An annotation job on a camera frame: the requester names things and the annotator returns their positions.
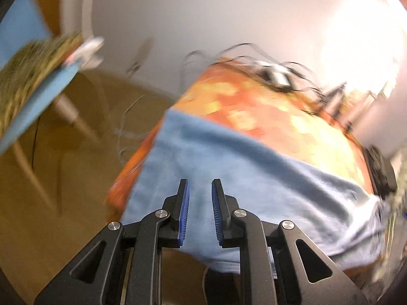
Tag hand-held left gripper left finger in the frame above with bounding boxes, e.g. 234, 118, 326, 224
33, 179, 191, 305

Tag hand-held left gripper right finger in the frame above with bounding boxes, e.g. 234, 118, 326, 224
211, 179, 369, 305

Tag light blue pants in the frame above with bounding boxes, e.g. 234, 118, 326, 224
122, 110, 395, 274

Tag orange floral blanket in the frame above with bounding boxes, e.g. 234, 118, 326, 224
106, 57, 382, 277

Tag black folded clothes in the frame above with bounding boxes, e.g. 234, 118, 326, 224
364, 146, 398, 197

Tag blue chair with wooden legs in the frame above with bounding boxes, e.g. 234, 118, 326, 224
0, 0, 105, 217

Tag white crumpled cloth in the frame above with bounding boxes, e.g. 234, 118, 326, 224
68, 36, 105, 69

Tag green woven cushion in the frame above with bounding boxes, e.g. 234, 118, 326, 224
0, 33, 85, 137

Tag thin floor cable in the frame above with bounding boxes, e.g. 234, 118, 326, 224
113, 95, 150, 169

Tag tangle of black cables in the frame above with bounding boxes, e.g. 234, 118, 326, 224
181, 43, 325, 105

